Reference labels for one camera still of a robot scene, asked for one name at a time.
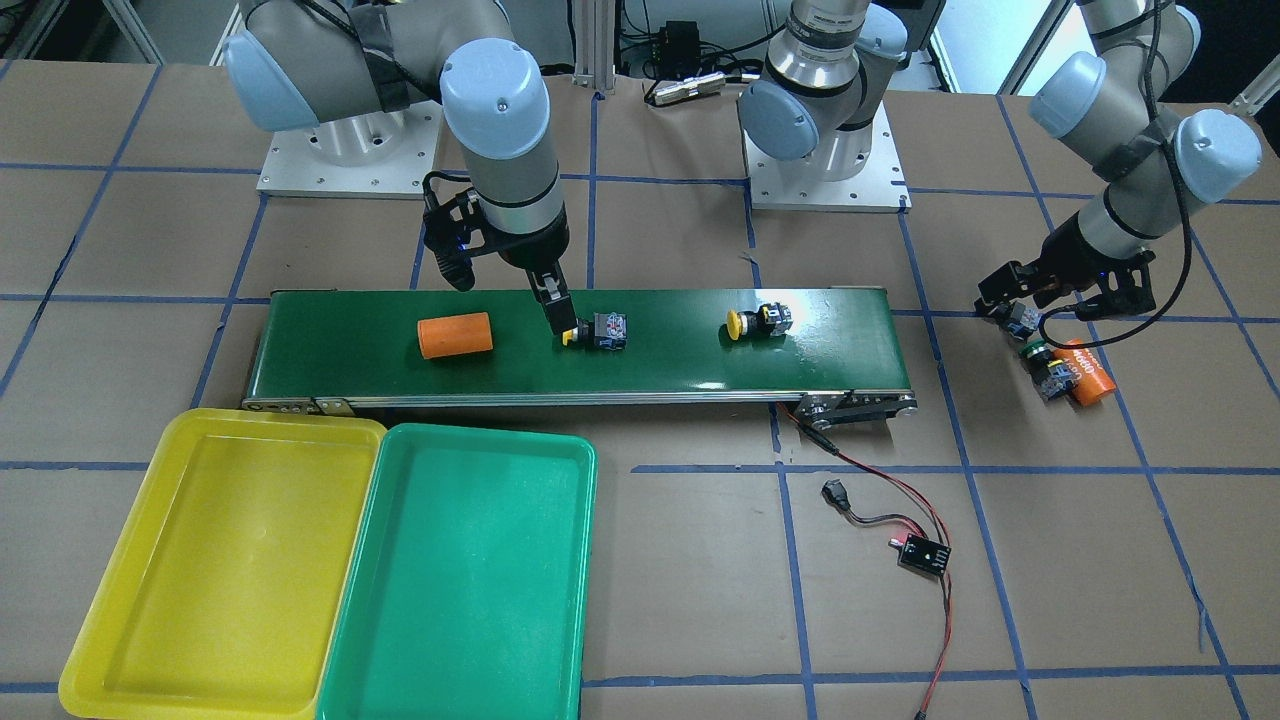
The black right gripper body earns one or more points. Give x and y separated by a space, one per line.
532 256

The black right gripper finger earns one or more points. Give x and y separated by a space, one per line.
553 294

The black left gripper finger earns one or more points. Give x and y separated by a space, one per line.
1010 282

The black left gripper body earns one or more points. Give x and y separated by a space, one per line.
1072 252

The yellow push button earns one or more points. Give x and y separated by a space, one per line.
603 331
772 320

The plain orange cylinder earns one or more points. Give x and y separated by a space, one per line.
455 335

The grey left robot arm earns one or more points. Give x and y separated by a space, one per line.
824 78

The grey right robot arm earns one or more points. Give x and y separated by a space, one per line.
299 64

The green push button apart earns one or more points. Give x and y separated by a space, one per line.
1017 319

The green push button near cylinder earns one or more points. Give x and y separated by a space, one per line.
1052 376

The orange cylinder with label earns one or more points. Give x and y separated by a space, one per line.
1092 383

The green conveyor belt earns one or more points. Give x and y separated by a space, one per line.
833 356

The small black controller board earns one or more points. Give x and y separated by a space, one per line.
924 556

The green plastic tray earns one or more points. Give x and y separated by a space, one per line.
469 584

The yellow plastic tray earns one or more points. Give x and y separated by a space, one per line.
220 597

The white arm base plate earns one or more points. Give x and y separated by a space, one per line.
376 156
854 172

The aluminium frame post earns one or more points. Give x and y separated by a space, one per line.
594 37

